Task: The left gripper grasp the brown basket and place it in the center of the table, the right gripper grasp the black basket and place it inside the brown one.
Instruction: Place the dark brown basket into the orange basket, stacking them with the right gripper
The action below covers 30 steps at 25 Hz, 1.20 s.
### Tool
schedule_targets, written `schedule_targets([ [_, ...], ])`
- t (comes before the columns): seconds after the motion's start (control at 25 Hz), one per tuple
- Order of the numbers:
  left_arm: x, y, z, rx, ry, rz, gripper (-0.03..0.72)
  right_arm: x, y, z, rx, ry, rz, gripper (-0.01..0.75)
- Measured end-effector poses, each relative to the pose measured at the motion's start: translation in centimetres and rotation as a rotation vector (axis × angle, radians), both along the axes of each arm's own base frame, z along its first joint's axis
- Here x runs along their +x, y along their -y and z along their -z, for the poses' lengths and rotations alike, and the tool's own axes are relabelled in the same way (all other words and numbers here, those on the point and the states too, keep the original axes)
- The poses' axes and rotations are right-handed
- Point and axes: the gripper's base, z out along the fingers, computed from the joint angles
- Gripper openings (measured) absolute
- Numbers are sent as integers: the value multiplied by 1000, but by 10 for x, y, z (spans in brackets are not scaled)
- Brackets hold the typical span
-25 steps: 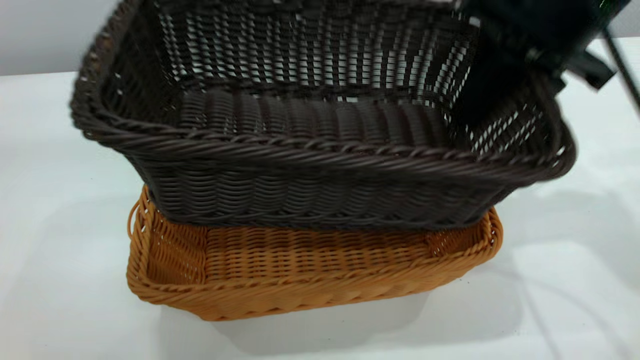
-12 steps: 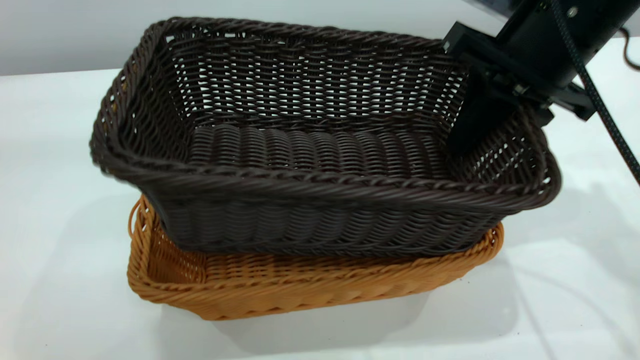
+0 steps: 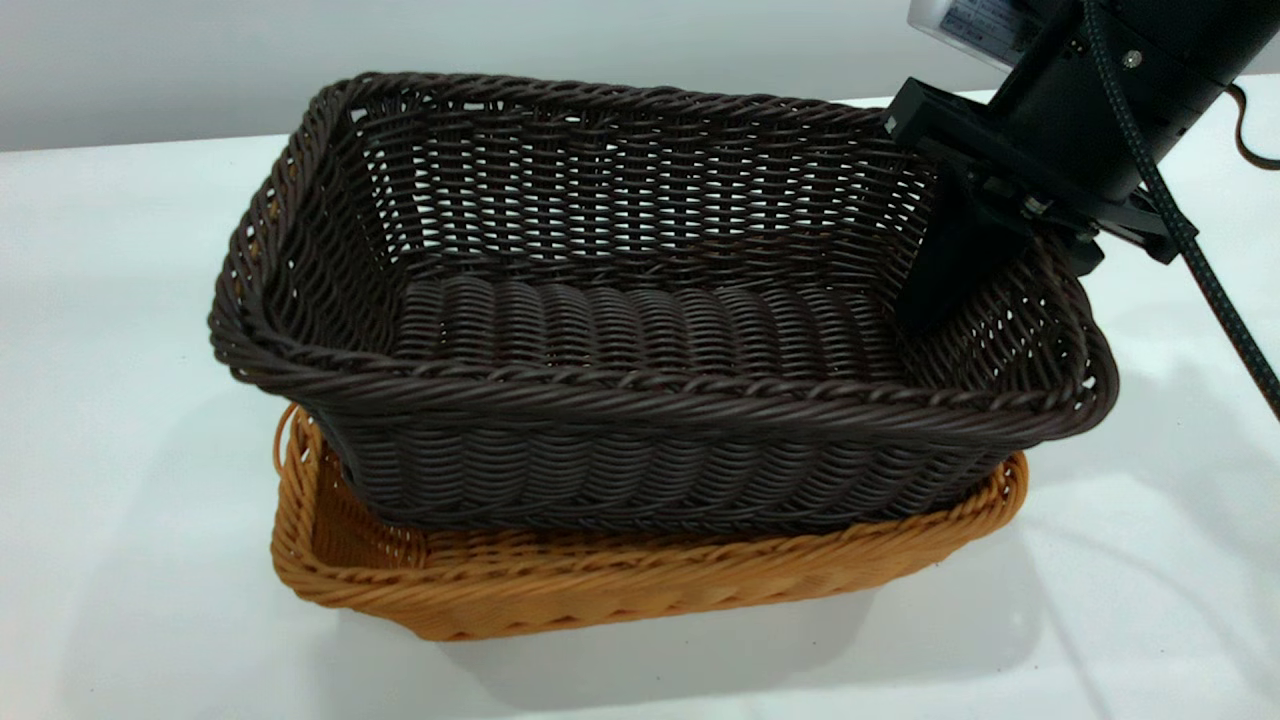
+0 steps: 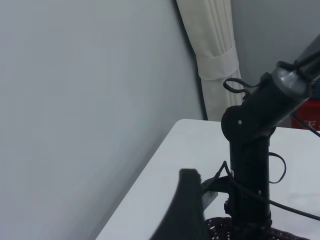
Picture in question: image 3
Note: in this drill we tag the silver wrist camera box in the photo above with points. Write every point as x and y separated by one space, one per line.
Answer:
970 25

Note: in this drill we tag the orange wicker basket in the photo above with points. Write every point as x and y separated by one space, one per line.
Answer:
600 590

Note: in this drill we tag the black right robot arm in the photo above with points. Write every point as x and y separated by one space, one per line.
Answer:
1200 30

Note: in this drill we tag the dark brown wicker basket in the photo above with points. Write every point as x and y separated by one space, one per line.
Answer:
650 330

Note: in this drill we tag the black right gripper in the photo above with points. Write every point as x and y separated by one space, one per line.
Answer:
1070 130

